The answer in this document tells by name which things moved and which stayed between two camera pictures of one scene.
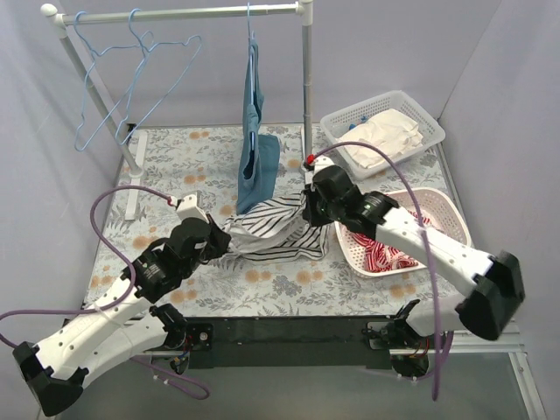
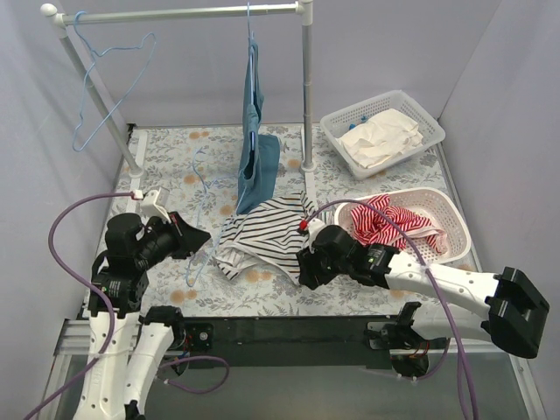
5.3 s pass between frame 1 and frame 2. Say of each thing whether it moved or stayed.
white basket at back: stayed
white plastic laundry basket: stayed
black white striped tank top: moved
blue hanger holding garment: stayed
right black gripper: moved
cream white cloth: stayed
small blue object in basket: stayed
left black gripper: moved
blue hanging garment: stayed
